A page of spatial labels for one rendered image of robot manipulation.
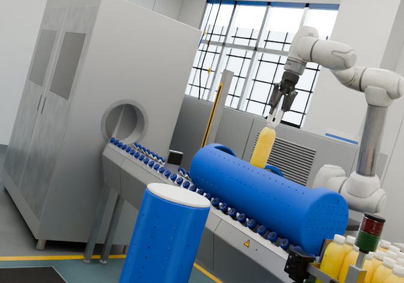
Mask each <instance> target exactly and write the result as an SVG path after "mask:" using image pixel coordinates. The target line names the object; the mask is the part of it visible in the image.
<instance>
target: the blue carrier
mask: <svg viewBox="0 0 404 283"><path fill-rule="evenodd" d="M265 169H270V170H271V171H272V172H270V171H267V170H265ZM190 175H191V180H192V182H193V184H194V185H196V187H197V189H199V190H200V189H202V190H204V193H206V194H208V193H209V194H211V196H212V198H214V199H215V198H218V199H219V200H220V202H221V203H227V204H228V207H229V208H235V209H236V210H237V212H238V213H239V214H242V213H243V214H245V215H246V218H248V219H249V220H251V219H254V220H255V221H256V222H257V225H260V226H261V225H264V226H265V227H266V228H267V230H268V231H270V232H276V233H277V234H278V236H279V238H281V239H288V240H289V242H290V244H291V245H293V246H300V247H301V248H302V250H304V251H305V252H307V253H309V254H313V255H315V257H318V255H319V252H320V248H321V245H322V242H323V240H324V239H334V236H335V234H338V235H341V236H343V235H344V232H345V231H346V227H347V223H348V219H349V209H348V205H347V202H346V200H345V198H344V197H343V196H342V195H341V194H340V193H338V192H335V191H333V190H331V189H328V188H326V187H317V188H314V189H309V188H307V187H305V186H302V185H300V184H297V183H295V182H293V181H291V180H288V179H286V178H284V176H283V173H282V172H281V171H280V170H279V169H278V168H277V167H275V166H272V165H270V164H268V163H267V164H266V166H265V168H259V167H256V166H254V165H252V164H250V163H249V162H246V161H244V160H242V159H240V158H237V157H236V155H235V153H234V152H233V151H232V150H231V149H230V148H228V147H226V146H224V145H221V144H209V145H206V146H204V147H203V148H202V149H200V150H199V151H198V152H197V154H196V155H195V156H194V158H193V160H192V163H191V168H190Z"/></svg>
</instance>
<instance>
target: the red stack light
mask: <svg viewBox="0 0 404 283"><path fill-rule="evenodd" d="M384 226H385V223H382V222H378V221H374V220H372V219H369V218H367V217H365V216H363V218H362V221H361V223H360V227H359V228H360V229H361V230H363V231H365V232H367V233H369V234H373V235H376V236H381V235H382V232H383V230H384Z"/></svg>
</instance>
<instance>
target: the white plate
mask: <svg viewBox="0 0 404 283"><path fill-rule="evenodd" d="M147 189H148V190H149V191H150V192H151V193H153V194H155V195H156V196H159V197H161V198H163V199H166V200H168V201H171V202H175V203H178V204H181V205H186V206H190V207H198V208H206V207H209V206H210V201H209V200H208V199H207V198H205V197H203V196H201V195H199V194H197V193H195V192H192V191H190V190H187V189H184V188H181V187H177V186H172V185H169V184H162V183H150V184H148V185H147Z"/></svg>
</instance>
